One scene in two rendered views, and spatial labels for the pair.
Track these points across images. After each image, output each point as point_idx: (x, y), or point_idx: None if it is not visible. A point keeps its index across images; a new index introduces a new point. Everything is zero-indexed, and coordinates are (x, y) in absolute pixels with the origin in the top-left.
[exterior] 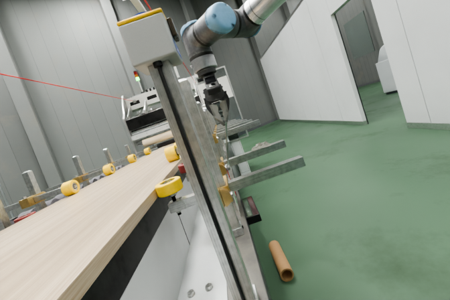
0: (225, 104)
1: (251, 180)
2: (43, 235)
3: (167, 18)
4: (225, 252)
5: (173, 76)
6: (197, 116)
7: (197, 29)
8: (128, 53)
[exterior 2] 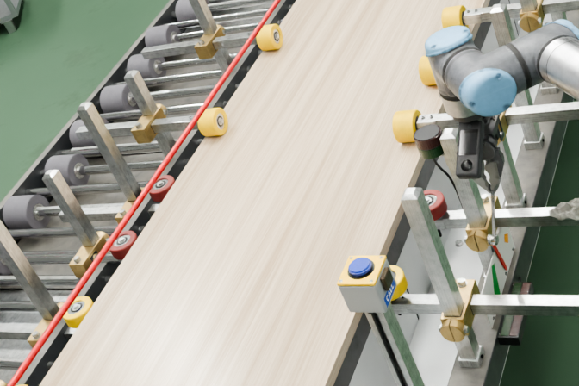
0: (494, 168)
1: (504, 310)
2: (240, 310)
3: (381, 279)
4: None
5: (384, 317)
6: (427, 240)
7: (449, 86)
8: (346, 304)
